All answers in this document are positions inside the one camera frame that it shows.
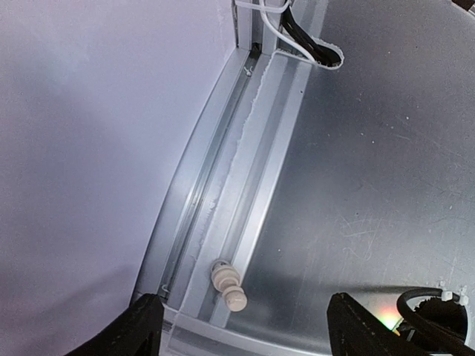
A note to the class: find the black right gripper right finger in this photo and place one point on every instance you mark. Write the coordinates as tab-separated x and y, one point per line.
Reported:
353	330

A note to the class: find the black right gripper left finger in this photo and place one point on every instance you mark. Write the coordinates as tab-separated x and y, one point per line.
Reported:
137	331

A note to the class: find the fallen white pawn piece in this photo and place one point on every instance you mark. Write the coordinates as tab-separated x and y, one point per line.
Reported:
227	281

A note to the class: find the side aluminium rail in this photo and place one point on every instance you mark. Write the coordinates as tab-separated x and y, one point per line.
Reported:
222	191

